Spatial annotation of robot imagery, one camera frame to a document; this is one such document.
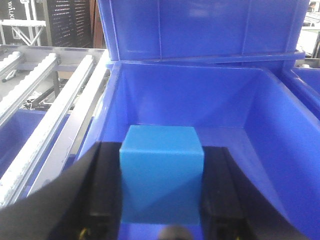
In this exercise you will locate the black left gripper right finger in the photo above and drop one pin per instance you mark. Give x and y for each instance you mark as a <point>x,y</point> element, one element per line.
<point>232,208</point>

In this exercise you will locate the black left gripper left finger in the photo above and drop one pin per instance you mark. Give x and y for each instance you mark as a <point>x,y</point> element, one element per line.
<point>83,203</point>

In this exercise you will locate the blue bin lower shelf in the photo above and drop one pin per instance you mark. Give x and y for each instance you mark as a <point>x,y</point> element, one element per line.
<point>15,133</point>

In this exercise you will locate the blue foam cube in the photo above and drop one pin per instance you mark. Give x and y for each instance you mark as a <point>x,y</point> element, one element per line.
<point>161,173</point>

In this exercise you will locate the blue stacked upper bin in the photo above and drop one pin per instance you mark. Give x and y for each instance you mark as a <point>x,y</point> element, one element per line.
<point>185,30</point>

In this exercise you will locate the blue target bin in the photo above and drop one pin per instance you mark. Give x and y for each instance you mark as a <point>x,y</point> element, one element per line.
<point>273,138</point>

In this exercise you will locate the white roller track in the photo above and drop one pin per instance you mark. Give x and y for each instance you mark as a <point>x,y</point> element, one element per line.
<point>13,181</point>

